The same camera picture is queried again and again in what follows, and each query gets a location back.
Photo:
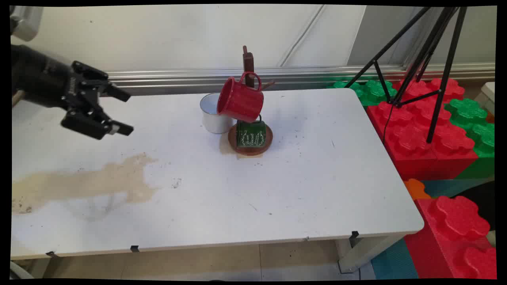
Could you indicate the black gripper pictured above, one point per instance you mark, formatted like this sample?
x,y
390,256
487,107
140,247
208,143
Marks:
x,y
39,77

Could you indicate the red enamel mug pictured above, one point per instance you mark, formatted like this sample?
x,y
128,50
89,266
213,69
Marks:
x,y
241,99

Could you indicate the white enamel mug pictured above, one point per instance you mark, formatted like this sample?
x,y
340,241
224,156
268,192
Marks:
x,y
214,120

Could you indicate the brown wooden mug tree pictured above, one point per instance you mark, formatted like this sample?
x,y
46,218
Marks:
x,y
248,61

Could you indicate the green enamel mug with lettering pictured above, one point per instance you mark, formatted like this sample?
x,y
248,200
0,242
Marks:
x,y
251,134

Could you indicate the green foam block with studs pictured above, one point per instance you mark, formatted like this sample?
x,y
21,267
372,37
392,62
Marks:
x,y
481,130
376,91

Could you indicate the white table leg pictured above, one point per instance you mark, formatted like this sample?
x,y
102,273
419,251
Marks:
x,y
364,251

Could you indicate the large red foam block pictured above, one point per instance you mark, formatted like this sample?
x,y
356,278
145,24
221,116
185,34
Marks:
x,y
420,146

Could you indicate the orange foam block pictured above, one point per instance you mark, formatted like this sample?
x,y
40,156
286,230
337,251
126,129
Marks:
x,y
416,189

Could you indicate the teal foam floor mat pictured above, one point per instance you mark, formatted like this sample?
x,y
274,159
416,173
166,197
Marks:
x,y
394,261

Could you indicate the black tripod stand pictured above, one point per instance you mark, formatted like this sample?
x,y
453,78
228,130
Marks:
x,y
439,59

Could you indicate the red foam block behind tripod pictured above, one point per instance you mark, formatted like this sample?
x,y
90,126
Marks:
x,y
451,88

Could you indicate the red foam block with studs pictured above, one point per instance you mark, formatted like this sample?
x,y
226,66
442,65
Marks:
x,y
455,233

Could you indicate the white box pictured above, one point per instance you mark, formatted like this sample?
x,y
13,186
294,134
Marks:
x,y
488,95

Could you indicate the aluminium wall rail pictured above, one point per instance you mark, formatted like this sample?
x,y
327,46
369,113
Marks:
x,y
178,79

